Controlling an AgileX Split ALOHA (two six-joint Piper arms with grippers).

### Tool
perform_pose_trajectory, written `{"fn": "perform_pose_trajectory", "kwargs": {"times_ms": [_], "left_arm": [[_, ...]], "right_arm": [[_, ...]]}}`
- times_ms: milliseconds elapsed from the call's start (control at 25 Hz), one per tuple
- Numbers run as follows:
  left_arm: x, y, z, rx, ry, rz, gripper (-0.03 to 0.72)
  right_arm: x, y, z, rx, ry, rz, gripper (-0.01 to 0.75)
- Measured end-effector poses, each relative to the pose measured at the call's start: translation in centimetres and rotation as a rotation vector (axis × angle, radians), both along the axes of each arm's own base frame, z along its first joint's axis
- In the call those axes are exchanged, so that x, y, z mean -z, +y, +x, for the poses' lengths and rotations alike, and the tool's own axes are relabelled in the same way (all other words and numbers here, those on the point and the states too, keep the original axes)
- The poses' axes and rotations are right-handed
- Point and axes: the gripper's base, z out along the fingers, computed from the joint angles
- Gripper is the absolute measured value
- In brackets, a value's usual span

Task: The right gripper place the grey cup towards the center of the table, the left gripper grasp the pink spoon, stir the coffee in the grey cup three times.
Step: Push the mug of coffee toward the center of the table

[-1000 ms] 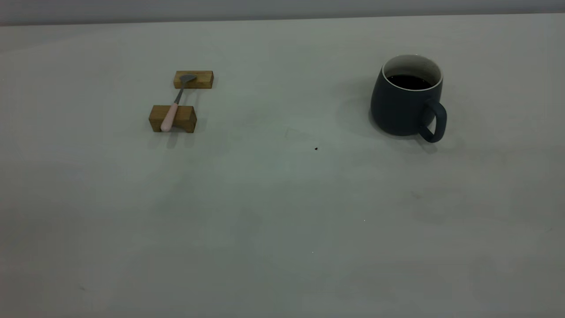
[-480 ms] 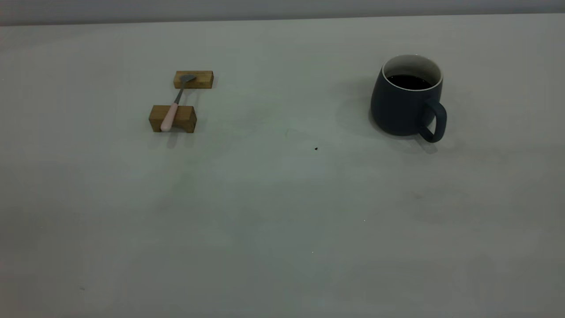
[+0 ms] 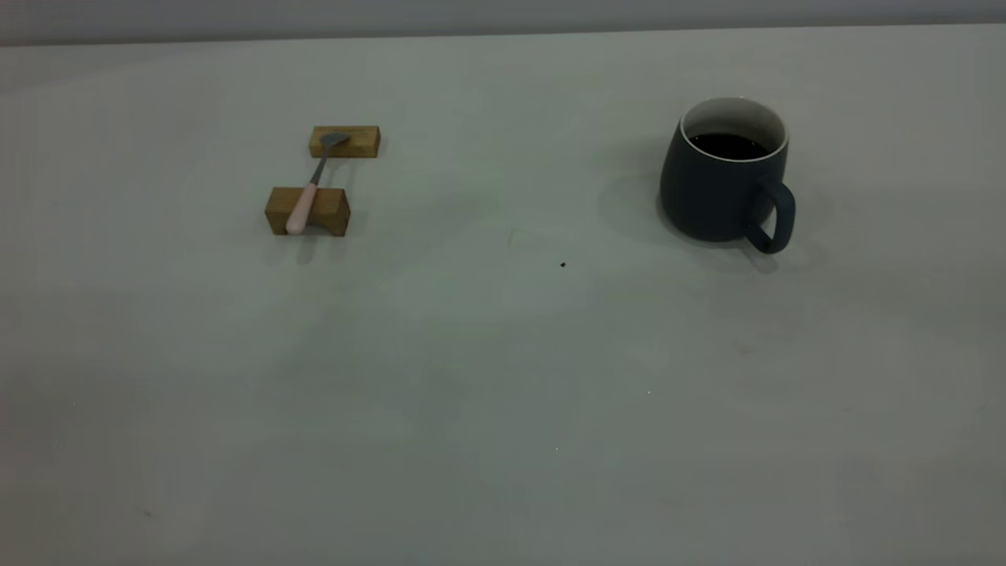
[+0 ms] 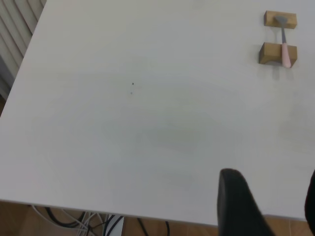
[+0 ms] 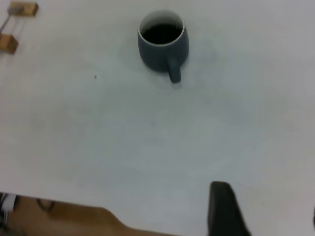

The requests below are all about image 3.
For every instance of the dark grey ceramic cup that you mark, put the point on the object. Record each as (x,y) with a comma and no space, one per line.
(707,196)

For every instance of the dark coffee liquid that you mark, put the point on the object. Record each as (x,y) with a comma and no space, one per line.
(727,146)

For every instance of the flat rectangular wooden block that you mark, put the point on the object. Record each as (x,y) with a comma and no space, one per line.
(363,143)

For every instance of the arched wooden block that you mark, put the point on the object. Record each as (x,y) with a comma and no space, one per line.
(334,208)

